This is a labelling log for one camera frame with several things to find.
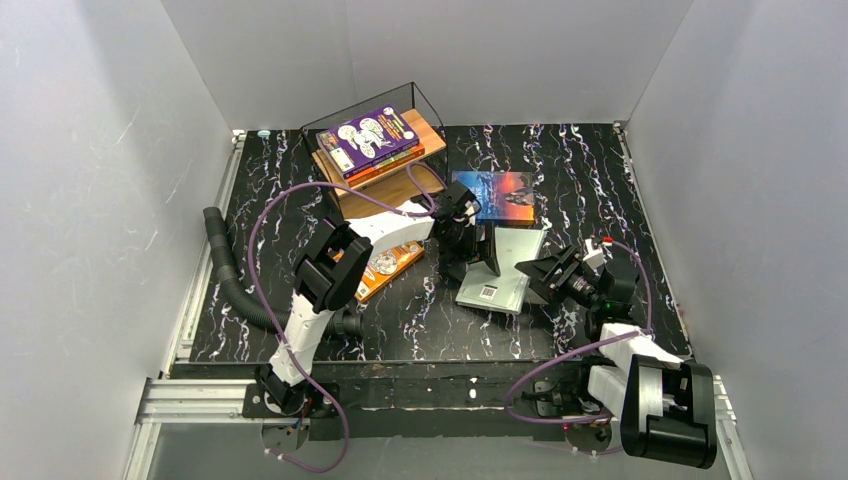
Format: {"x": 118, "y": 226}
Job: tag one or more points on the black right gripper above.
{"x": 561, "y": 276}

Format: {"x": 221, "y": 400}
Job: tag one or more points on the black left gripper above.
{"x": 465, "y": 237}

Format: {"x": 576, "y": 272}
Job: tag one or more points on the pale green file folder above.
{"x": 506, "y": 292}

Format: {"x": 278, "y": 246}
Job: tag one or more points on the blue Jane Eyre book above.
{"x": 504, "y": 198}

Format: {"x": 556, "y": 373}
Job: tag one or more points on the orange small treehouse book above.
{"x": 385, "y": 267}

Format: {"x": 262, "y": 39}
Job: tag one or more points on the orange green treehouse book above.
{"x": 387, "y": 165}

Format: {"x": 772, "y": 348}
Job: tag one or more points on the purple treehouse book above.
{"x": 359, "y": 144}

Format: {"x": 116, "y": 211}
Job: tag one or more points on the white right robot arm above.
{"x": 665, "y": 405}

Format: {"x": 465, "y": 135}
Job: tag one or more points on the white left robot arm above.
{"x": 329, "y": 269}

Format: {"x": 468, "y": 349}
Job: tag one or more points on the wooden two-tier shelf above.
{"x": 426, "y": 173}

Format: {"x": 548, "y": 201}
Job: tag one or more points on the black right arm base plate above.
{"x": 549, "y": 400}

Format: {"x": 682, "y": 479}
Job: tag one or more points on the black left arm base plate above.
{"x": 259, "y": 404}

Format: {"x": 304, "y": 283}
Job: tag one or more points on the aluminium table frame rail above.
{"x": 205, "y": 334}

